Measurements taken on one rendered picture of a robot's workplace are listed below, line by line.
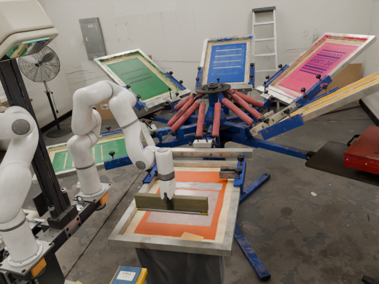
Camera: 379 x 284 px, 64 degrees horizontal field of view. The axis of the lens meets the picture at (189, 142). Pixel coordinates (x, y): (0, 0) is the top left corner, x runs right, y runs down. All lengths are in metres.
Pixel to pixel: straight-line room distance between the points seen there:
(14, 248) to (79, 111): 0.59
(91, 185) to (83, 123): 0.33
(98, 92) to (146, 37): 4.86
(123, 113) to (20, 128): 0.41
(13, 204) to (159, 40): 5.19
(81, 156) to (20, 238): 0.44
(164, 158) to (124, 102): 0.29
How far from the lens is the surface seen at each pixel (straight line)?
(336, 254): 2.85
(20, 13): 1.16
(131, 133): 1.30
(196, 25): 5.84
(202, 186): 1.83
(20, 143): 1.18
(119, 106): 1.29
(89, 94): 1.31
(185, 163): 2.04
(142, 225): 1.62
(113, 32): 6.41
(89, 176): 1.56
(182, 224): 1.57
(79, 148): 1.48
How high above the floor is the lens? 1.95
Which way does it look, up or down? 24 degrees down
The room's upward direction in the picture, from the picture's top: 7 degrees counter-clockwise
